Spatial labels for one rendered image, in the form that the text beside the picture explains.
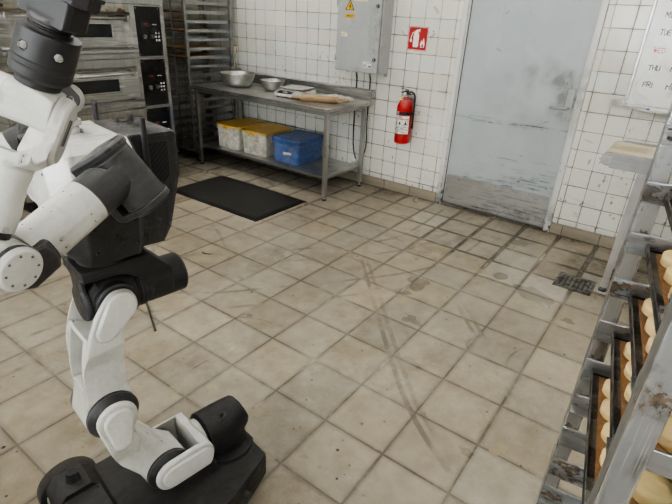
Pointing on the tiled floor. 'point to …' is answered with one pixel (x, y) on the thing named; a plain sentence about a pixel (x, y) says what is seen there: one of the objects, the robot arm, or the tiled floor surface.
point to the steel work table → (322, 169)
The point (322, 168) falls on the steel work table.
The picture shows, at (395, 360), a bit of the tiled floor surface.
